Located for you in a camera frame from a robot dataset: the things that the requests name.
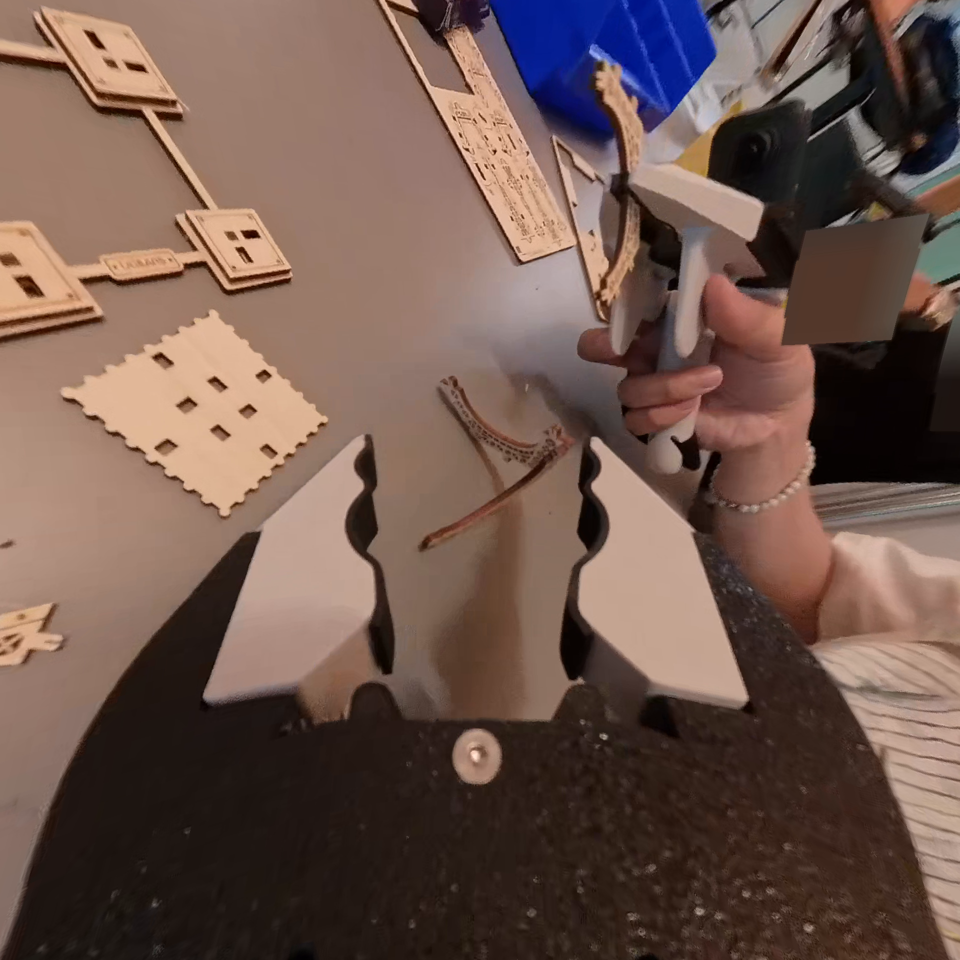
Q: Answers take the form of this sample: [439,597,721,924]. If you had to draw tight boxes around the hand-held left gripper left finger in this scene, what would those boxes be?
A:
[202,433,396,723]

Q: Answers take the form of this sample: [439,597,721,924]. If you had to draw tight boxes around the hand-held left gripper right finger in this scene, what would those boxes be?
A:
[561,437,751,721]

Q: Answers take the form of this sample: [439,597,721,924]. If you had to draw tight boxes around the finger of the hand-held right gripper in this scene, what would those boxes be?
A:
[615,161,766,360]
[600,196,672,357]

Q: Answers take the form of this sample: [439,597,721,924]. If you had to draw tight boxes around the curved wooden lattice leg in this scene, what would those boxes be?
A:
[418,375,579,554]
[591,60,648,309]

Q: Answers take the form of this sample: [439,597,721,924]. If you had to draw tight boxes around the scalloped wooden square plate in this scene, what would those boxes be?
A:
[60,309,330,520]

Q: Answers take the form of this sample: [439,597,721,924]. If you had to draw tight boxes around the person's right forearm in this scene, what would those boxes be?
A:
[712,450,960,646]

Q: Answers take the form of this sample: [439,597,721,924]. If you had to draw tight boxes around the person's right hand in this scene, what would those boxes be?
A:
[577,273,819,496]

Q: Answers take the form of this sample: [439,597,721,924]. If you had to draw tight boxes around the narrow laser-cut wooden sheet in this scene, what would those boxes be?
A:
[551,135,627,325]

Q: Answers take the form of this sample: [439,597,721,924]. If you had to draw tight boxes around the blue plastic bin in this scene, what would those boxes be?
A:
[487,0,719,141]

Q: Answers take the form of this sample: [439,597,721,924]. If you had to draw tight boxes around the long laser-cut wooden sheet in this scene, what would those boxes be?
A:
[377,0,579,265]

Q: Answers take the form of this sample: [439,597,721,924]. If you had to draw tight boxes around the small wooden lattice piece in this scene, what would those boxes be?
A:
[0,602,66,669]

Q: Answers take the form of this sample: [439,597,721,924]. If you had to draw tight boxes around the striped printed shirt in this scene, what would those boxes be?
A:
[813,637,960,960]

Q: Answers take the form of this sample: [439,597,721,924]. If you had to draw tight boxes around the dark purple fringed object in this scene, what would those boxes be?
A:
[416,0,490,37]

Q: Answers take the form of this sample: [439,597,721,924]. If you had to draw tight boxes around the white pearl bracelet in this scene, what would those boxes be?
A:
[705,441,819,516]

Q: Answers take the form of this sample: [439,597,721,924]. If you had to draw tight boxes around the wooden base frame with squares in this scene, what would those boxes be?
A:
[0,6,294,342]

